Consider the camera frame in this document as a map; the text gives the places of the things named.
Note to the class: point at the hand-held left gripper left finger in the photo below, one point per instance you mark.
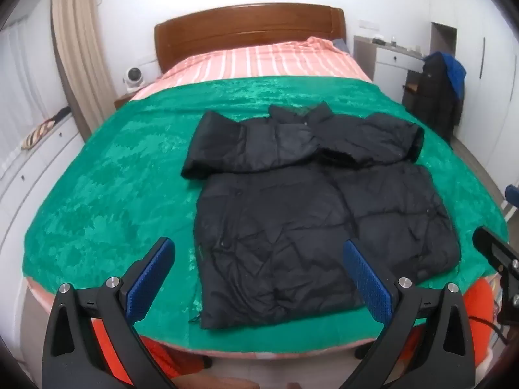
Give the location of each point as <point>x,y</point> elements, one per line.
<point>150,275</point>

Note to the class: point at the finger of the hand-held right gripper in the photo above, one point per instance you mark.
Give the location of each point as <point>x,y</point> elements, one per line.
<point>490,245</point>
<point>513,196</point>

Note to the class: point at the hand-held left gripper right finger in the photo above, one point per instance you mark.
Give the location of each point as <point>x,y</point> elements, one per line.
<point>367,279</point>

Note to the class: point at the black puffer jacket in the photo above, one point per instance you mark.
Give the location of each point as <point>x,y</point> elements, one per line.
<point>284,231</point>

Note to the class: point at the orange fleece garment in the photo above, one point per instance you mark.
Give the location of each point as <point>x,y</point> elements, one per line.
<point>480,312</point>

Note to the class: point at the white wardrobe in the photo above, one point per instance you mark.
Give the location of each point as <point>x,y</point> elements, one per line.
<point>486,101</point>

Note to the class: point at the green plush blanket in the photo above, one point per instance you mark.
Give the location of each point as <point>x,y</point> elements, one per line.
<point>121,178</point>

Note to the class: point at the blue garment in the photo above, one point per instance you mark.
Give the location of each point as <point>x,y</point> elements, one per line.
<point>456,73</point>

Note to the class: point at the white low cabinet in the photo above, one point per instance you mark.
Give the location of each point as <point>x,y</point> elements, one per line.
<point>32,178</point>

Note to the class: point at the wooden nightstand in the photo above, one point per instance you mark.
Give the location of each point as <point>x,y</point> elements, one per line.
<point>123,100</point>

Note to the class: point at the striped cloth item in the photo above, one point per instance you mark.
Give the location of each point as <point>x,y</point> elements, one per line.
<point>38,133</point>

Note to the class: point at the white desk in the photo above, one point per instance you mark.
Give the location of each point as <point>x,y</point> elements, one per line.
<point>389,58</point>

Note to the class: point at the small white fan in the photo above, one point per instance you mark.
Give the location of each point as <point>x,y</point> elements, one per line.
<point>133,77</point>

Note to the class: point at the small dark desk item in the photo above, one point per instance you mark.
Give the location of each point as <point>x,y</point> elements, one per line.
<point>379,41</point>

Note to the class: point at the grey pillow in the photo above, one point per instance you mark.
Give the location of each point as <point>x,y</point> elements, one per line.
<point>340,44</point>

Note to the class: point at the white sheer curtain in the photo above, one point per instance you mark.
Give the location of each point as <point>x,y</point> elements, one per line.
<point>24,81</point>

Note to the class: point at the pink striped bed sheet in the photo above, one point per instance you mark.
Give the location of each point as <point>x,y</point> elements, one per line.
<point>251,63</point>

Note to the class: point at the beige curtain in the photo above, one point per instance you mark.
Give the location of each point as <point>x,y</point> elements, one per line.
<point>77,48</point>

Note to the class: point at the wooden headboard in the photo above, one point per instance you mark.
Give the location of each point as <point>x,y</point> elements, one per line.
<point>243,28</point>

